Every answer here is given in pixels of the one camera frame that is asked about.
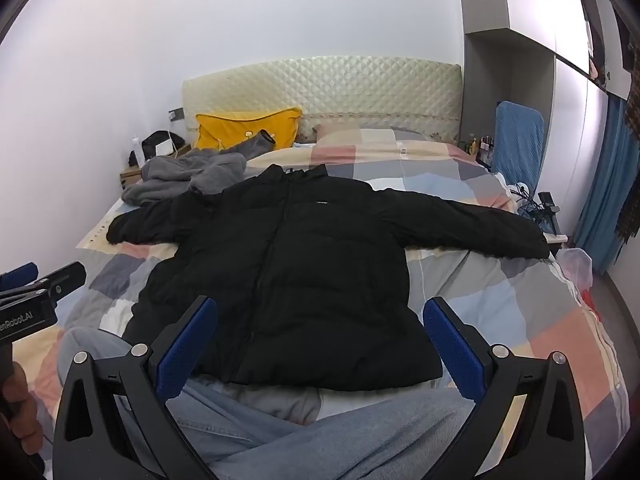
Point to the person's right leg in jeans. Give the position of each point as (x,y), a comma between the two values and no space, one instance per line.
(380,435)

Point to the cream quilted headboard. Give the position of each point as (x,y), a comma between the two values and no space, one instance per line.
(350,90)

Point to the floral pillow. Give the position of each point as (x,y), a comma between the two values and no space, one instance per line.
(325,129)

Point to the person's grey shirt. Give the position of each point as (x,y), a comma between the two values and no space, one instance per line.
(280,402)

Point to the blue curtain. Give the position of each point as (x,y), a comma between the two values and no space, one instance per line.
(600,185)

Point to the grey fleece garment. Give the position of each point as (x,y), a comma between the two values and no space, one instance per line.
(170,175)

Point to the row of small bottles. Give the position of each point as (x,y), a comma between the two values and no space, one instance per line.
(480,146)

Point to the wooden nightstand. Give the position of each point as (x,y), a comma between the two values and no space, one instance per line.
(131,176)

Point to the black puffer jacket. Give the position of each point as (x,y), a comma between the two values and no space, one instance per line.
(310,260)

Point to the person's leg in jeans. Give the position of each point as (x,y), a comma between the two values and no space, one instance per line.
(380,435)
(90,342)

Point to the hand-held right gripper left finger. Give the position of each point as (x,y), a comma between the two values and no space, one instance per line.
(184,352)

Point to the clear plastic bag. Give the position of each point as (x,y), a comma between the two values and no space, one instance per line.
(575,267)

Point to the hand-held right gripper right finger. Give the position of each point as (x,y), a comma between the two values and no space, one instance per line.
(452,347)

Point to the white box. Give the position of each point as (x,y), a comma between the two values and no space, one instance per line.
(165,148)

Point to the striped bed sheet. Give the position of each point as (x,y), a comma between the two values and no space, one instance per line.
(97,225)

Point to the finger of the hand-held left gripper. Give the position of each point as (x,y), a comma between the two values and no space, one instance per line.
(67,277)
(20,274)

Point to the wall socket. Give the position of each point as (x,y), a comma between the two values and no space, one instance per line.
(175,115)

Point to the pastel checked duvet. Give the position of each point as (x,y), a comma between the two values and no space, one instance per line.
(450,170)

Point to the person's left hand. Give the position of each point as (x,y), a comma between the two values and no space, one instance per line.
(20,405)

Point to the grey wardrobe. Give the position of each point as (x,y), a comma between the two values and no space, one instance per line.
(530,35)

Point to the blue covered chair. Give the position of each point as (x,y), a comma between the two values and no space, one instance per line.
(520,145)

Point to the yellow pillow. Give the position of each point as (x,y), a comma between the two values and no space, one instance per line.
(235,127)

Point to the person's left leg in jeans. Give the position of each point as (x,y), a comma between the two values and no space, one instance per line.
(90,342)

